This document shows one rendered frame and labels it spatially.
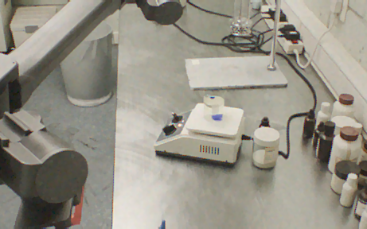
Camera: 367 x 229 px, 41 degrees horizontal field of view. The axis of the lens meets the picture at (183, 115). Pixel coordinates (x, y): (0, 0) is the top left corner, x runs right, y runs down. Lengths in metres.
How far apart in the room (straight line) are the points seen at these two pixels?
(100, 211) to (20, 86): 1.50
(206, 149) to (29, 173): 0.72
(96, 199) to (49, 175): 1.75
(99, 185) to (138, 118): 1.01
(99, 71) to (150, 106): 1.43
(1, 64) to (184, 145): 0.57
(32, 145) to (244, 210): 0.63
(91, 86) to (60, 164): 2.35
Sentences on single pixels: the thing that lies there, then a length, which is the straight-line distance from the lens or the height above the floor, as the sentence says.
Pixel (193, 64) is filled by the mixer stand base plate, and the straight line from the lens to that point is 1.62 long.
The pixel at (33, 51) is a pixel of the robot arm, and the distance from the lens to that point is 0.78.
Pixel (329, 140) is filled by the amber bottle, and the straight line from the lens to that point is 1.20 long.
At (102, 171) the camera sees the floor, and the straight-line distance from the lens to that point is 2.40.
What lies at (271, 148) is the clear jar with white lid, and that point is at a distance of 1.14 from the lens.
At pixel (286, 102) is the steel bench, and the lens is 1.45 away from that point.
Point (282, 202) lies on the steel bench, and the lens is 1.10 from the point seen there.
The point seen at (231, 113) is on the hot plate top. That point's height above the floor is 0.84.
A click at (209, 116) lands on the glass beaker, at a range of 1.16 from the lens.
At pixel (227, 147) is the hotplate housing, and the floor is 0.80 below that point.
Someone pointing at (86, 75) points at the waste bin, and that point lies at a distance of 2.80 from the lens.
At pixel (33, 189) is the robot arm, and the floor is 1.16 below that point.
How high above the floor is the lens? 1.46
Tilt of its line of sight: 32 degrees down
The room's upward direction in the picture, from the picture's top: straight up
